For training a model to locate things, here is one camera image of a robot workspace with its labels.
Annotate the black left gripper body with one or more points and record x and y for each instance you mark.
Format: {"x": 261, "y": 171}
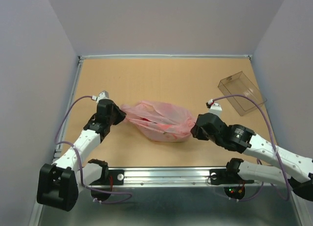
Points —
{"x": 110, "y": 118}

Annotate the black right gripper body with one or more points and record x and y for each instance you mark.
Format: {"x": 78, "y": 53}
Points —
{"x": 217, "y": 140}

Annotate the pink plastic bag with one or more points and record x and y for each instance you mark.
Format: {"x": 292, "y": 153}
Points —
{"x": 159, "y": 121}

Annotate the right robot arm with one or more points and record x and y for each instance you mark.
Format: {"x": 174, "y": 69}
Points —
{"x": 283, "y": 167}

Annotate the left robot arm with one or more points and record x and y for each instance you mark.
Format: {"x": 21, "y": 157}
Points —
{"x": 61, "y": 182}

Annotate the clear plastic container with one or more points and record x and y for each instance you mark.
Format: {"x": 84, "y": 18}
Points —
{"x": 239, "y": 83}

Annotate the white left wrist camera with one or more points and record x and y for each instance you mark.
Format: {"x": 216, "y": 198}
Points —
{"x": 102, "y": 95}

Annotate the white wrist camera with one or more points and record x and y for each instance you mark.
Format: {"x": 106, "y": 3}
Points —
{"x": 102, "y": 95}
{"x": 214, "y": 108}

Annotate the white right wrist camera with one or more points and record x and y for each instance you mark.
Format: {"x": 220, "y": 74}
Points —
{"x": 214, "y": 108}

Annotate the aluminium front rail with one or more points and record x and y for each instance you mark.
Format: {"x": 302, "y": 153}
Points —
{"x": 175, "y": 177}

